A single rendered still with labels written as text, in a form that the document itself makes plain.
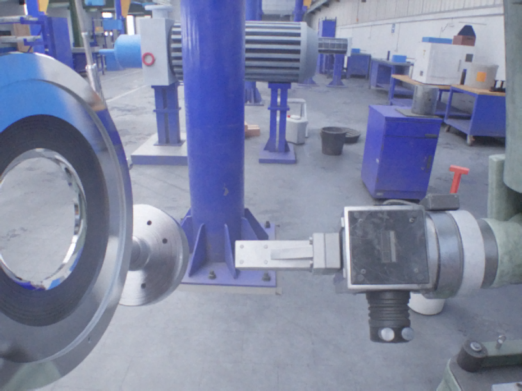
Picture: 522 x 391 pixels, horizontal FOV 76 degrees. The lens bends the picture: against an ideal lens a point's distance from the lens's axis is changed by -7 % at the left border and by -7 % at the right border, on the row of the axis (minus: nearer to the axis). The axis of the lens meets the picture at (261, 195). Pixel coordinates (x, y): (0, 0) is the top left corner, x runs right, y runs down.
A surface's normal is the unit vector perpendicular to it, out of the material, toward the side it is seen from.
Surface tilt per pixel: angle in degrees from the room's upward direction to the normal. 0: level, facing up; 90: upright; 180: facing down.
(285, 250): 56
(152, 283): 50
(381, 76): 90
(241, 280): 0
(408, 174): 90
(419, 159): 90
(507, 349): 0
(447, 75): 90
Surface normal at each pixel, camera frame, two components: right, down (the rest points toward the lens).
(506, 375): 0.02, -0.91
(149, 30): -0.03, 0.41
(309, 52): 0.43, 0.31
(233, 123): 0.65, 0.32
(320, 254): -0.12, -0.29
